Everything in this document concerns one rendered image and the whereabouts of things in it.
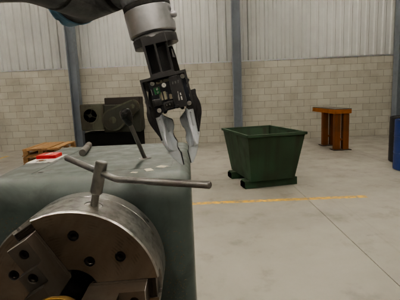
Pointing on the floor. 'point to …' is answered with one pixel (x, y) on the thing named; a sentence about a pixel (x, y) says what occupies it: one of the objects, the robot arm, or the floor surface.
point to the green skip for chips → (263, 155)
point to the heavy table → (334, 127)
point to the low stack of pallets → (44, 149)
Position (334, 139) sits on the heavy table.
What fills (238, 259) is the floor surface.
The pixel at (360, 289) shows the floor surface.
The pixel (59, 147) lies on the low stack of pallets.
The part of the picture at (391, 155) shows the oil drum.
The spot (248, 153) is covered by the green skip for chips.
